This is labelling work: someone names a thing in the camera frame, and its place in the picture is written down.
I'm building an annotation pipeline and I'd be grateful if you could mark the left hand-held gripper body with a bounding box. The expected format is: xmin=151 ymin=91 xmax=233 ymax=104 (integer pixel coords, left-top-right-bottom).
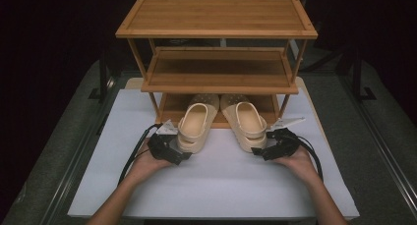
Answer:
xmin=147 ymin=118 xmax=185 ymax=166

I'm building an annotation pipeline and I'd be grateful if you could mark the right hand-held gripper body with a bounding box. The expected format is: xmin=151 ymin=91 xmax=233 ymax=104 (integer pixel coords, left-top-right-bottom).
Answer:
xmin=261 ymin=116 xmax=307 ymax=162

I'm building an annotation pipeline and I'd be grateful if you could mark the cream foam clog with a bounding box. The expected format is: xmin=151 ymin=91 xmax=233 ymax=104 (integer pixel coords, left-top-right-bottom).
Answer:
xmin=176 ymin=93 xmax=221 ymax=154
xmin=219 ymin=93 xmax=268 ymax=154

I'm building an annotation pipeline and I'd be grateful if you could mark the wooden three-tier shoe rack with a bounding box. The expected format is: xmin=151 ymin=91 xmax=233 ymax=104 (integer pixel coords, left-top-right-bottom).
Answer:
xmin=114 ymin=0 xmax=319 ymax=131

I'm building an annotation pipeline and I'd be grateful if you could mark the person's left hand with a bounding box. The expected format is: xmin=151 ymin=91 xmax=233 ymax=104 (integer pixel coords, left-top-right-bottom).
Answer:
xmin=125 ymin=140 xmax=174 ymax=188

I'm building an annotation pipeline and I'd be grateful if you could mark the person's right hand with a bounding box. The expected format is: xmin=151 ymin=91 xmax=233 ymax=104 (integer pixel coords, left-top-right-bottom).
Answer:
xmin=272 ymin=145 xmax=325 ymax=188

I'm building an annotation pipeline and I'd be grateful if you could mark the black metal stand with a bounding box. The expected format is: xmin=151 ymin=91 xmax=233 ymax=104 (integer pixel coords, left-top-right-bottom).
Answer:
xmin=88 ymin=50 xmax=110 ymax=104
xmin=351 ymin=50 xmax=378 ymax=104

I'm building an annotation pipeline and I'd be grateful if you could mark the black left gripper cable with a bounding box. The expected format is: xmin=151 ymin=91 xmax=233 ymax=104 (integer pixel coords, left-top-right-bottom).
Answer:
xmin=117 ymin=122 xmax=164 ymax=188

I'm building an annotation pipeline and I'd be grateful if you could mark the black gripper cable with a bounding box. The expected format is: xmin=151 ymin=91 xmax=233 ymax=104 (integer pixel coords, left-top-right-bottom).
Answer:
xmin=117 ymin=122 xmax=164 ymax=188
xmin=294 ymin=135 xmax=325 ymax=183

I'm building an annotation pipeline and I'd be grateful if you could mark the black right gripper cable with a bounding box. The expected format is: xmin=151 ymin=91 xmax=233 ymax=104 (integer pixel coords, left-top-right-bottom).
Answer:
xmin=294 ymin=135 xmax=325 ymax=183

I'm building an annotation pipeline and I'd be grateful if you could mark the aluminium frame rail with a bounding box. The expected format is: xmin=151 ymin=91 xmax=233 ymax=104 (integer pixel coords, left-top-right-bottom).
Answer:
xmin=38 ymin=76 xmax=117 ymax=225
xmin=338 ymin=73 xmax=417 ymax=216

